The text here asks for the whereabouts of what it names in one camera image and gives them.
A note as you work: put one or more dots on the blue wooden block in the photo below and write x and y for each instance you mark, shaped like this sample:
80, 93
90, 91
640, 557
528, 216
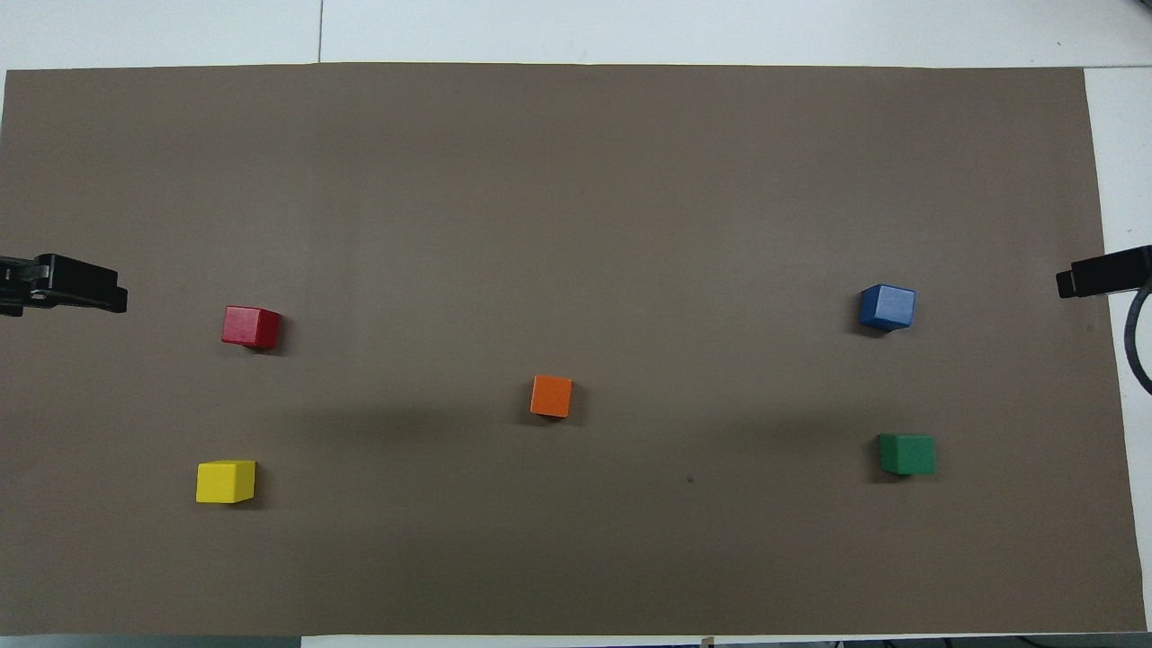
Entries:
887, 307

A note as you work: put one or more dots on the orange wooden block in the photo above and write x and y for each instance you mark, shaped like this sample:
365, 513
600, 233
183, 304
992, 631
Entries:
551, 396

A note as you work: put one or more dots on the yellow wooden block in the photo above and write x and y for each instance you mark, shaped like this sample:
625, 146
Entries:
225, 481

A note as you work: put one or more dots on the red wooden block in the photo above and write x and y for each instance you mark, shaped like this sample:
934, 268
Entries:
249, 326

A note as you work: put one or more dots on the brown table mat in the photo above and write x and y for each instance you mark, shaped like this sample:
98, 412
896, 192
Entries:
576, 225

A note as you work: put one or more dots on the green wooden block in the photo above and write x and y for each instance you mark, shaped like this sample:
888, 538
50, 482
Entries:
907, 454

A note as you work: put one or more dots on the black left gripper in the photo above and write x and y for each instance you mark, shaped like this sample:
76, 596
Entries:
13, 283

